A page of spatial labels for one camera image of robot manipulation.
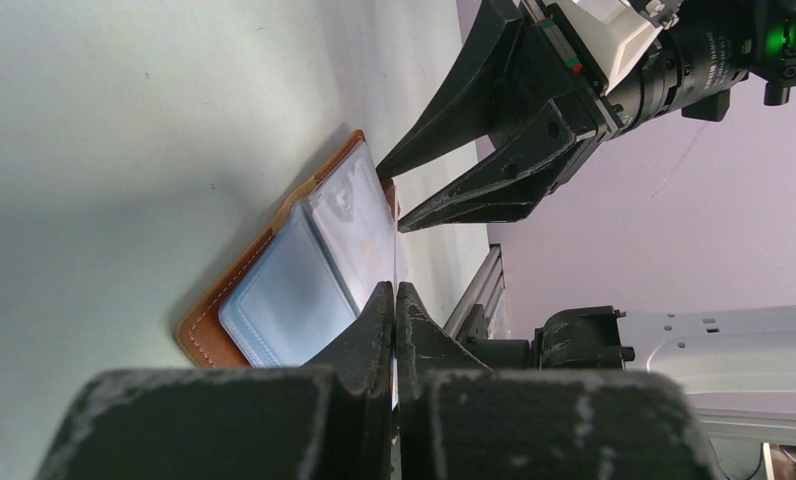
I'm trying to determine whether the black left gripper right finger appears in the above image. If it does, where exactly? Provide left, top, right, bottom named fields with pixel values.
left=396, top=282, right=716, bottom=479

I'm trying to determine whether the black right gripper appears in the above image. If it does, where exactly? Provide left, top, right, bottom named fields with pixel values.
left=377, top=1, right=756, bottom=233

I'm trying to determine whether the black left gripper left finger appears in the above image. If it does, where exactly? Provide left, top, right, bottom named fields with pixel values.
left=37, top=282, right=394, bottom=479

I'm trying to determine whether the brown leather card holder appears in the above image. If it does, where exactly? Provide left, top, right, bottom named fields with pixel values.
left=174, top=130, right=400, bottom=368

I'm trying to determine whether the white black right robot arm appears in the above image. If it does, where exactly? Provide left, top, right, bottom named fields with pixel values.
left=377, top=1, right=796, bottom=446

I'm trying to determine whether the aluminium frame rail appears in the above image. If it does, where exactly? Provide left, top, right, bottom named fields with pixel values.
left=444, top=244, right=505, bottom=340

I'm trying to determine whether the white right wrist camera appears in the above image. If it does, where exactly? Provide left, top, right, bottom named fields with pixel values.
left=542, top=0, right=682, bottom=90

